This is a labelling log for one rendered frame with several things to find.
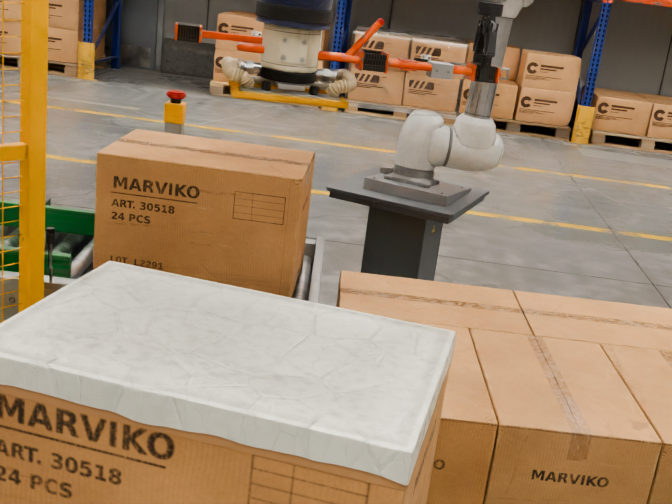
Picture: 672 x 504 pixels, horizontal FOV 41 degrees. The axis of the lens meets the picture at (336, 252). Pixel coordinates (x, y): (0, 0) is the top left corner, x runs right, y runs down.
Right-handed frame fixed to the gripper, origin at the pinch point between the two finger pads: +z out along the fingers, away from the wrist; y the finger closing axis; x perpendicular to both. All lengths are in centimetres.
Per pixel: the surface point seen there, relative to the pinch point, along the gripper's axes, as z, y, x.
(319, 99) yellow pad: 12, 15, -51
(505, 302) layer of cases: 74, 7, 19
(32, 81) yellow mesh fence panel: 11, 36, -127
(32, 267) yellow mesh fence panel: 61, 35, -127
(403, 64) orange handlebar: 0.4, 3.7, -25.3
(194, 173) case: 36, 17, -85
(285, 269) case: 61, 23, -57
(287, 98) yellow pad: 12, 16, -60
